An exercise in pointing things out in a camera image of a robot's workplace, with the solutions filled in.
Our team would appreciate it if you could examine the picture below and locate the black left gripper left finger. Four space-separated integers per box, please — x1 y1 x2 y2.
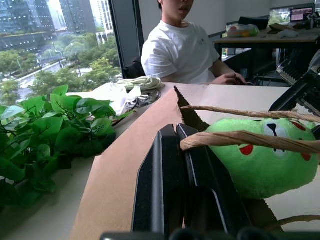
131 124 189 233

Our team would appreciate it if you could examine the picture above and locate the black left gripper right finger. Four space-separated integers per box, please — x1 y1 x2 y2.
176 123 252 233

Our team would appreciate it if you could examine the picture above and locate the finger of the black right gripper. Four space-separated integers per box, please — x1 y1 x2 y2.
268 71 320 116

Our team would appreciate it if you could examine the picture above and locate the brown paper bag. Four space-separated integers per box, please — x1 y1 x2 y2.
69 83 320 240

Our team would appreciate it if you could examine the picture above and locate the green plush toy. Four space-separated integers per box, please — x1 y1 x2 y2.
204 117 320 200

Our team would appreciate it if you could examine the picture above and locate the clear bag of colourful items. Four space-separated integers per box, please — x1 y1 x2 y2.
226 23 261 39

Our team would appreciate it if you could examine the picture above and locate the white plastic bag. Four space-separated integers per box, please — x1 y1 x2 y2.
66 81 142 116

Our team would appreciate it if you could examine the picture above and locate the beige green cloth bag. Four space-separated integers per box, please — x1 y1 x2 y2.
116 76 166 91

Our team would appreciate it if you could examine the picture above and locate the person's left hand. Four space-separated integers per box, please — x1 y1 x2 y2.
216 73 247 86

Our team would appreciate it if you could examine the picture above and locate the wooden background desk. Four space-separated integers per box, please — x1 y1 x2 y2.
213 26 320 83

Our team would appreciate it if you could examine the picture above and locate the brown cardboard piece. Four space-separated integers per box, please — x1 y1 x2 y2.
268 22 296 33

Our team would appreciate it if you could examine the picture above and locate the background computer monitor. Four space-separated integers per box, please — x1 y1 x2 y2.
289 6 315 23

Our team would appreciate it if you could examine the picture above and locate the round patterned dark plate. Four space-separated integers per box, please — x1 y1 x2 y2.
124 89 162 111

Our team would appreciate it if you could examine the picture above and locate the person in white t-shirt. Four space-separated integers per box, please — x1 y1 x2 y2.
141 0 247 86

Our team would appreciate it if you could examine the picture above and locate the green artificial leafy plant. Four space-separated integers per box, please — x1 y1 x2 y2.
0 84 136 213

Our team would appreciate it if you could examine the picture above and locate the dark window frame post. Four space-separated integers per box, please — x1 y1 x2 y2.
109 0 145 79

